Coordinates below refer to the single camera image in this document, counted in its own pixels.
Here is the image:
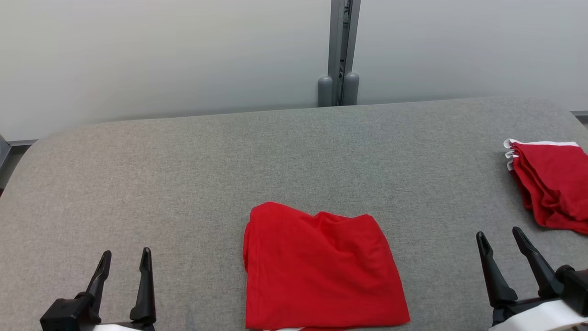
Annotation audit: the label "grey cylindrical post cap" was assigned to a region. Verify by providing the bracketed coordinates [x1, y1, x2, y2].
[342, 72, 360, 106]
[317, 76, 334, 108]

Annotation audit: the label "red shirt with white stripes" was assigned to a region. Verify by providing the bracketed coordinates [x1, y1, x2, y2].
[242, 201, 411, 331]

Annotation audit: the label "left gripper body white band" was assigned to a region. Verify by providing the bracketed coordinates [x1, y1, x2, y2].
[92, 322, 155, 331]

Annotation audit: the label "red shorts with white trim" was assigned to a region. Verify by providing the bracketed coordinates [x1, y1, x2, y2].
[503, 138, 588, 236]

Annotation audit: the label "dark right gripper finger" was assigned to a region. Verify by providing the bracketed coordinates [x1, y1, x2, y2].
[476, 231, 519, 309]
[512, 227, 564, 299]

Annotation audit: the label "grey metal partition post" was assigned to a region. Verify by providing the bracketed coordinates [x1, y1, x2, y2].
[328, 0, 362, 106]

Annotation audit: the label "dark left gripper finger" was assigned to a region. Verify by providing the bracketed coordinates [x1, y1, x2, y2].
[130, 247, 157, 323]
[86, 251, 113, 316]

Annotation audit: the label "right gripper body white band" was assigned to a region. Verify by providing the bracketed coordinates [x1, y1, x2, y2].
[489, 296, 588, 331]

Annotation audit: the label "grey fabric sofa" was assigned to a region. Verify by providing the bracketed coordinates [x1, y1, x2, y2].
[0, 96, 588, 331]

